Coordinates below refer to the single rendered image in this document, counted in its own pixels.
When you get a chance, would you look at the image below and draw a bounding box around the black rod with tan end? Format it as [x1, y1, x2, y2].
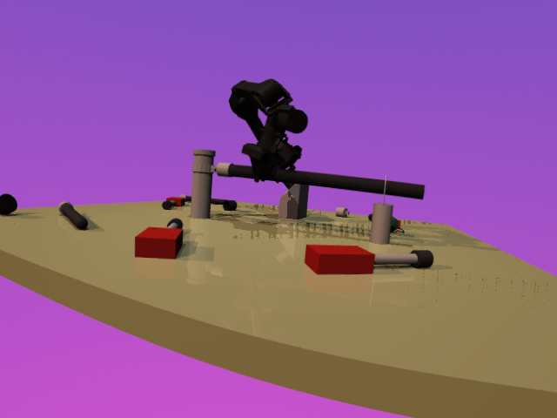
[58, 201, 88, 230]
[179, 194, 228, 205]

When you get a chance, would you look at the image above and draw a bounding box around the grey post with cap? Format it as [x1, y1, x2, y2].
[191, 149, 215, 219]

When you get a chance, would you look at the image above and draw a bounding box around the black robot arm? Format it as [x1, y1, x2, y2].
[229, 79, 308, 170]

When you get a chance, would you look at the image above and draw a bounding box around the long dark grey pipe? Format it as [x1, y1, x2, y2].
[229, 165, 425, 200]

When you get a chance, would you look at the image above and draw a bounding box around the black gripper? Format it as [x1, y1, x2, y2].
[241, 125, 287, 183]

